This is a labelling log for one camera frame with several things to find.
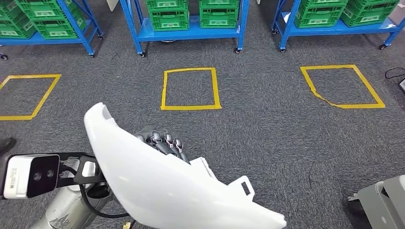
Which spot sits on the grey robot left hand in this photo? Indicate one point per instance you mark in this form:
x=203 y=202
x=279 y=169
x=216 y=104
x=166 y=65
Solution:
x=161 y=142

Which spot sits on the white plastic car body part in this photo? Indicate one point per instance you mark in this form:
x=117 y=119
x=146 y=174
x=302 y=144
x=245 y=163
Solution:
x=158 y=189

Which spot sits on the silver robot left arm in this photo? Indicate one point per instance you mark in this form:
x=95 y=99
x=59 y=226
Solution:
x=66 y=208

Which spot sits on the blue metal shelf rack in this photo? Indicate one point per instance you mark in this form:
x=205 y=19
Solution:
x=332 y=30
x=189 y=31
x=19 y=41

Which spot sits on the yellow floor tape square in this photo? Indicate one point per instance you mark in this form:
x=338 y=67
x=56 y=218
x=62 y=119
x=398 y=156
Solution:
x=31 y=76
x=326 y=66

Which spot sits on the white panel table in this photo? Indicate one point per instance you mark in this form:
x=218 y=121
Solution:
x=112 y=3

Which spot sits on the white power strip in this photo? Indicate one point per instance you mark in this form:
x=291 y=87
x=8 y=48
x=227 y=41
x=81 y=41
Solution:
x=402 y=86

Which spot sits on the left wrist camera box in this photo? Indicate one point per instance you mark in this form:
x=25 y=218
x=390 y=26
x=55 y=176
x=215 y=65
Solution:
x=22 y=177

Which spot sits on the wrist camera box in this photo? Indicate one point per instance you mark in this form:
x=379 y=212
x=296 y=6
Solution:
x=379 y=202
x=22 y=177

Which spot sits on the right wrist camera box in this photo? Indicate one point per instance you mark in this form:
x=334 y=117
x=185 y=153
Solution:
x=379 y=202

